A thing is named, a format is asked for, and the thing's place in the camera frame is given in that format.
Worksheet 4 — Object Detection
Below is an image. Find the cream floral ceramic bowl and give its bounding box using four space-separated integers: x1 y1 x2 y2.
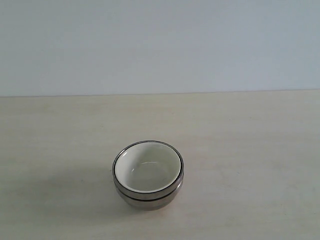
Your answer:
113 143 183 194

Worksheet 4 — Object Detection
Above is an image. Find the ribbed steel bowl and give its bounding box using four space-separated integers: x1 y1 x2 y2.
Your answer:
111 141 185 200

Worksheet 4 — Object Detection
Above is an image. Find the smooth steel bowl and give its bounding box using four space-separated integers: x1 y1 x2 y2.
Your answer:
115 181 183 211

